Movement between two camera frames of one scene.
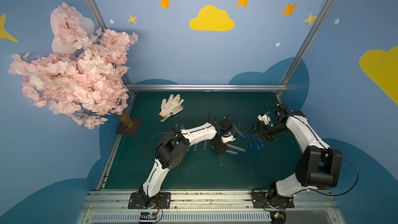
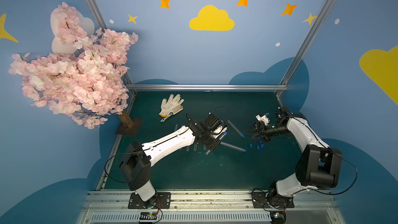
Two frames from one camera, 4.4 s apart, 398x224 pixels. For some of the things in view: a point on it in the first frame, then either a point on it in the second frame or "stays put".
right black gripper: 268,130 stays put
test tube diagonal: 236,147 stays put
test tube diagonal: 234,153 to 220,138
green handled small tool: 170,114 stays put
